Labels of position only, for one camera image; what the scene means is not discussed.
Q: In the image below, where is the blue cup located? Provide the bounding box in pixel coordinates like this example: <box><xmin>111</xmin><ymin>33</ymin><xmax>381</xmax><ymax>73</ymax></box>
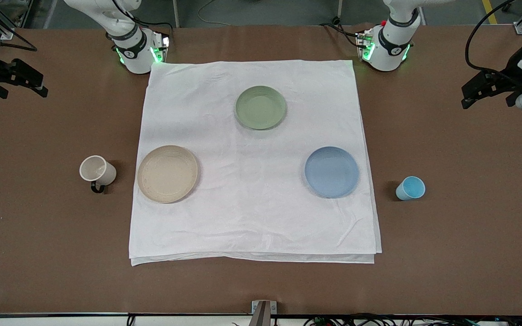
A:
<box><xmin>395</xmin><ymin>176</ymin><xmax>426</xmax><ymax>201</ymax></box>

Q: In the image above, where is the metal arm base box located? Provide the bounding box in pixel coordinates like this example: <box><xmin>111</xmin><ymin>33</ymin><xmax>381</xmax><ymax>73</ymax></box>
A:
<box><xmin>151</xmin><ymin>31</ymin><xmax>171</xmax><ymax>63</ymax></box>
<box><xmin>355</xmin><ymin>29</ymin><xmax>376</xmax><ymax>62</ymax></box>

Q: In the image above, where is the beige plate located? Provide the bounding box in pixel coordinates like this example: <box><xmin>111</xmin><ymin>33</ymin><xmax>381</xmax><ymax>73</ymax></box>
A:
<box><xmin>137</xmin><ymin>145</ymin><xmax>199</xmax><ymax>204</ymax></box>

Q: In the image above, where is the blue plate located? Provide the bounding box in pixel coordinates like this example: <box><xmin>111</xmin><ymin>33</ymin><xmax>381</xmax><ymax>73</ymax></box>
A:
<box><xmin>304</xmin><ymin>146</ymin><xmax>360</xmax><ymax>199</ymax></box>

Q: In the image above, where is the green plate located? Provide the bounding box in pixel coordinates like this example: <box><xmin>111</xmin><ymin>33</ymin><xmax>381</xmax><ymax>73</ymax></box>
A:
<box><xmin>234</xmin><ymin>85</ymin><xmax>288</xmax><ymax>131</ymax></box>

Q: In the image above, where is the white cloth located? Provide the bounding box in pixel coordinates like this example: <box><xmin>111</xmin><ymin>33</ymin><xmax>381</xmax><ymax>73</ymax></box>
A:
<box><xmin>129</xmin><ymin>60</ymin><xmax>382</xmax><ymax>267</ymax></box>

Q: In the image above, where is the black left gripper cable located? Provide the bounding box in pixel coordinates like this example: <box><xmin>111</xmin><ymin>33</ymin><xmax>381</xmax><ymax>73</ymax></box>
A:
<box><xmin>465</xmin><ymin>0</ymin><xmax>515</xmax><ymax>75</ymax></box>

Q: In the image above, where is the white mug black handle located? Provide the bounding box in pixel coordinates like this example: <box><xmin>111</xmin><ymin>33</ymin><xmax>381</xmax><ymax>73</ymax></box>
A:
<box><xmin>79</xmin><ymin>155</ymin><xmax>117</xmax><ymax>194</ymax></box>

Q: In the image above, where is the black arm base cable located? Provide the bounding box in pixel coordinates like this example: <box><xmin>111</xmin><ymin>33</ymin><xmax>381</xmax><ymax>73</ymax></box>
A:
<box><xmin>319</xmin><ymin>17</ymin><xmax>362</xmax><ymax>46</ymax></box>
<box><xmin>111</xmin><ymin>0</ymin><xmax>174</xmax><ymax>43</ymax></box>

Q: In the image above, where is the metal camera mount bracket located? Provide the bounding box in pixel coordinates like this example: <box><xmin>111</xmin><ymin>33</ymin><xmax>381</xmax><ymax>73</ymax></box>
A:
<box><xmin>251</xmin><ymin>300</ymin><xmax>277</xmax><ymax>326</ymax></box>

